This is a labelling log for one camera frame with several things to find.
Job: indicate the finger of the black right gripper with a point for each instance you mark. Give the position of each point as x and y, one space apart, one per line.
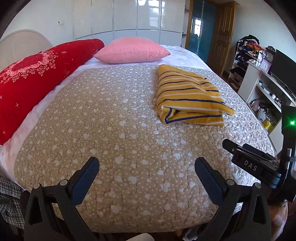
240 155
260 153

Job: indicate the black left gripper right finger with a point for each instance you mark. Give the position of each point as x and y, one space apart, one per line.
242 213

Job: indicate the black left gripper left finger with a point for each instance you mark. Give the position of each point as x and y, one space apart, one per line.
51 212

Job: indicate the yellow striped knit sweater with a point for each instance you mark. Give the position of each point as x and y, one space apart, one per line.
189 98

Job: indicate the shoe rack with clothes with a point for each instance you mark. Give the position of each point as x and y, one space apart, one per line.
247 51

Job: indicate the person's right hand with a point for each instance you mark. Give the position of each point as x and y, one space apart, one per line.
278 216

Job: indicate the yellow jar on shelf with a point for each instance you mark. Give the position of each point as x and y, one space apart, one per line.
268 125

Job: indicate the houndstooth checked fabric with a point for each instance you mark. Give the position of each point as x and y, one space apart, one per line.
10 203

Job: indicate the white shelf unit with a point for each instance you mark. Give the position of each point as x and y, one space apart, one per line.
265 96

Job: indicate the pink alarm clock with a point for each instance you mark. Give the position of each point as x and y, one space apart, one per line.
265 66

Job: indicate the black television screen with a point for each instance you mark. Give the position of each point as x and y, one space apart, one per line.
283 69

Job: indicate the beige spotted quilt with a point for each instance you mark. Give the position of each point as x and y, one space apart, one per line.
147 180

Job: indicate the white pink bed sheet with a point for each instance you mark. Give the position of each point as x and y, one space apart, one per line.
178 57

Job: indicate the brown wooden door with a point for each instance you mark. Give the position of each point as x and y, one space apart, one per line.
209 31

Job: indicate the red embroidered pillow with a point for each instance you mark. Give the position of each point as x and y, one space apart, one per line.
26 82

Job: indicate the white glossy wardrobe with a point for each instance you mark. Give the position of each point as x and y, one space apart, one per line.
159 21

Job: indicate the pink ribbed cushion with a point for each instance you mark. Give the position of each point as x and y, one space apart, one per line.
131 50

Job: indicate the beige padded headboard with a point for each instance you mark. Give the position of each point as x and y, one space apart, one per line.
21 44

